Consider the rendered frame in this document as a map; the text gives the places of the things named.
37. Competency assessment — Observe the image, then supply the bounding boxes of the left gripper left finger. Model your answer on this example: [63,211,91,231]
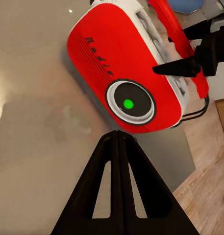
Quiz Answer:
[51,130,124,235]

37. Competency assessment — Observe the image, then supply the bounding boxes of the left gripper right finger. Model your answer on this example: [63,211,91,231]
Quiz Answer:
[117,130,199,235]

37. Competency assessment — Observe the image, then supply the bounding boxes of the radio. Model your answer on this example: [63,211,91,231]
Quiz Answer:
[67,0,210,134]

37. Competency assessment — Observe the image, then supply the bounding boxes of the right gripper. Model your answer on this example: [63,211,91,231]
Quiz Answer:
[152,18,224,77]

